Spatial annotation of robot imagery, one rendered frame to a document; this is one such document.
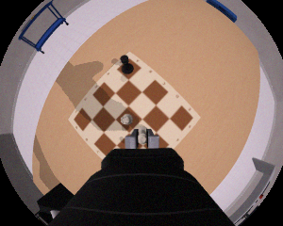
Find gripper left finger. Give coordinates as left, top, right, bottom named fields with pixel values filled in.
left=125, top=129, right=139, bottom=149

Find chessboard with pieces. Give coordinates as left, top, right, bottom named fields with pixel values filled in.
left=68, top=52, right=201, bottom=159

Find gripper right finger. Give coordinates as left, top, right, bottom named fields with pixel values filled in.
left=146, top=129, right=159, bottom=149

